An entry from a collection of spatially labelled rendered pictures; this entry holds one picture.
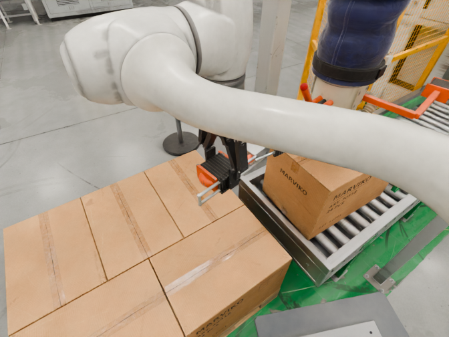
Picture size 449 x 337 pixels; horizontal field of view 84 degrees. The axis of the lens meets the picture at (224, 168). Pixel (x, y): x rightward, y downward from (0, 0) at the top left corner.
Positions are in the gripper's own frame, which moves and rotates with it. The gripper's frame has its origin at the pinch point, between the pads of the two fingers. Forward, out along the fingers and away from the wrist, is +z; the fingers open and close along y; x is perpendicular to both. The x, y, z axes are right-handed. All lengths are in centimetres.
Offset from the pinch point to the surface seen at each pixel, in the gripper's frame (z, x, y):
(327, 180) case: 33, -51, -11
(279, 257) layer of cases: 74, -29, -11
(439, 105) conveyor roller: 73, -246, -19
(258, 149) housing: -1.0, -12.0, -1.7
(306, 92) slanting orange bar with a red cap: -9.3, -34.0, 0.0
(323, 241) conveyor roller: 74, -53, -21
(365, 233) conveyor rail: 69, -69, -34
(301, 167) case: 34, -50, 2
